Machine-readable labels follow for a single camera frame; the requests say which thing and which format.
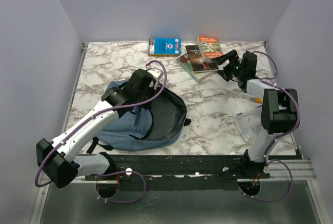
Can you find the teal cover paperback book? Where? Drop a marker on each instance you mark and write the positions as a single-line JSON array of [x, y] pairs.
[[186, 64]]

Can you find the yellow handled screwdriver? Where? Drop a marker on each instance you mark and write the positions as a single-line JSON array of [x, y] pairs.
[[257, 100]]

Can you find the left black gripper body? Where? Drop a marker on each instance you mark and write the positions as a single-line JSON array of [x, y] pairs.
[[142, 97]]

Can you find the black mounting base plate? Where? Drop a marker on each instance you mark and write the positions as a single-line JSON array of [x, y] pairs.
[[184, 172]]

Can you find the dark cover paperback book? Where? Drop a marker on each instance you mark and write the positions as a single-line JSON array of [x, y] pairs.
[[198, 63]]

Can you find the blue box book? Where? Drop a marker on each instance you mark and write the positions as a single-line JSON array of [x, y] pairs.
[[165, 47]]

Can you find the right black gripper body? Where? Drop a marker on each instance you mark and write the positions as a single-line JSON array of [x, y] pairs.
[[233, 69]]

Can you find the orange white paperback book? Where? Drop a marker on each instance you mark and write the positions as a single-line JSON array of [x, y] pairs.
[[209, 48]]

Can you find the blue fabric backpack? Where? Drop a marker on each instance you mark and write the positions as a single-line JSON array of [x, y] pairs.
[[141, 129]]

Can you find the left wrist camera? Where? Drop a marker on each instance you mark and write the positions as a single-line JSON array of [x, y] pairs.
[[157, 75]]

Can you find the clear plastic screw box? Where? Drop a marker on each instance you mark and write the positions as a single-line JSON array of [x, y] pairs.
[[249, 124]]

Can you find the aluminium rail frame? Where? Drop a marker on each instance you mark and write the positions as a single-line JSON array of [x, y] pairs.
[[107, 185]]

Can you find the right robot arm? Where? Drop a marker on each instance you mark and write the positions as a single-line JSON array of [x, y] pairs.
[[280, 114]]

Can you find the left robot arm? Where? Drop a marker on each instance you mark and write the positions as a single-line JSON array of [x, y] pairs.
[[58, 158]]

